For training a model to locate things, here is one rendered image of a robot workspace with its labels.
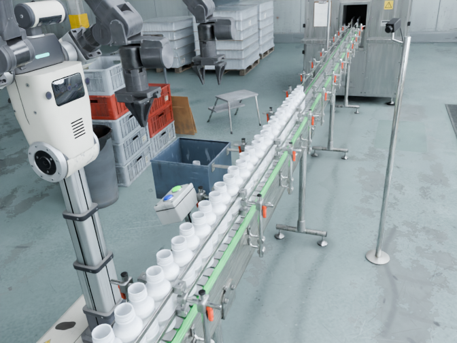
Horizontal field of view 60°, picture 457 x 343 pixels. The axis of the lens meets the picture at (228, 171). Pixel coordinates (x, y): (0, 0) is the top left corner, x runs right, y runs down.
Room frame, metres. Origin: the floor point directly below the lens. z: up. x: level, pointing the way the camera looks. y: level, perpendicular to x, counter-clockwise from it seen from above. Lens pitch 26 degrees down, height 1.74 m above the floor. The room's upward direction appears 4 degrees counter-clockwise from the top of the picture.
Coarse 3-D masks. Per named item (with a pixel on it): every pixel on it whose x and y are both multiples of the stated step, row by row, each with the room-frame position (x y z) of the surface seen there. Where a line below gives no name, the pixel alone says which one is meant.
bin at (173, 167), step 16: (176, 144) 2.03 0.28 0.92; (192, 144) 2.04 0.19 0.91; (208, 144) 2.00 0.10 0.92; (224, 144) 1.97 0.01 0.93; (160, 160) 1.87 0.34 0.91; (176, 160) 2.01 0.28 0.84; (192, 160) 2.04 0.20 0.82; (208, 160) 2.01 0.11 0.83; (224, 160) 1.87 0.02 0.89; (160, 176) 1.77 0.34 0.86; (176, 176) 1.74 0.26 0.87; (192, 176) 1.70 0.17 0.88; (208, 176) 1.67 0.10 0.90; (160, 192) 1.78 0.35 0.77; (208, 192) 1.68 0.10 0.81
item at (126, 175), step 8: (144, 152) 3.74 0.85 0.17; (136, 160) 3.56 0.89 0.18; (144, 160) 3.72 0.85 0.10; (120, 168) 3.34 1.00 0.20; (128, 168) 3.40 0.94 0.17; (136, 168) 3.54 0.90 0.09; (144, 168) 3.68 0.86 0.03; (120, 176) 3.35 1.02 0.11; (128, 176) 3.37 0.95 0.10; (136, 176) 3.50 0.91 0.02; (120, 184) 3.35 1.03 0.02; (128, 184) 3.34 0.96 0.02
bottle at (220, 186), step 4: (216, 184) 1.09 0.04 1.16; (220, 184) 1.09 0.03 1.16; (224, 184) 1.08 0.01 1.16; (216, 188) 1.06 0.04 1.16; (220, 188) 1.06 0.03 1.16; (224, 188) 1.07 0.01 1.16; (220, 192) 1.06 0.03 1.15; (224, 192) 1.06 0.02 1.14; (224, 196) 1.06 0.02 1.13; (228, 196) 1.07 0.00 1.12; (224, 200) 1.05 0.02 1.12; (228, 200) 1.06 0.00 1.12; (228, 204) 1.06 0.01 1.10; (228, 212) 1.06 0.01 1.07; (228, 216) 1.06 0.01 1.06; (228, 220) 1.06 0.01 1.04; (228, 224) 1.05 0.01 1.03
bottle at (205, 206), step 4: (204, 200) 0.99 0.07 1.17; (200, 204) 0.98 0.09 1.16; (204, 204) 0.98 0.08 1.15; (208, 204) 0.98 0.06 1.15; (200, 208) 0.96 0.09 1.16; (204, 208) 0.95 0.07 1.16; (208, 208) 0.95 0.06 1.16; (204, 212) 0.95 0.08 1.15; (208, 212) 0.95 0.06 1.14; (212, 212) 0.97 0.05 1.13; (208, 216) 0.95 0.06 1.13; (212, 216) 0.96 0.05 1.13; (208, 220) 0.94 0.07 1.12; (212, 220) 0.95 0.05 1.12; (208, 224) 0.94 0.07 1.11; (212, 224) 0.94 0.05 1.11; (212, 228) 0.94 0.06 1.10; (216, 232) 0.96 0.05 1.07; (212, 236) 0.94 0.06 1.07; (216, 236) 0.95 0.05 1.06; (212, 240) 0.94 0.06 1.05; (216, 240) 0.95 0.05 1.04; (212, 244) 0.94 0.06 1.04; (216, 244) 0.95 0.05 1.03
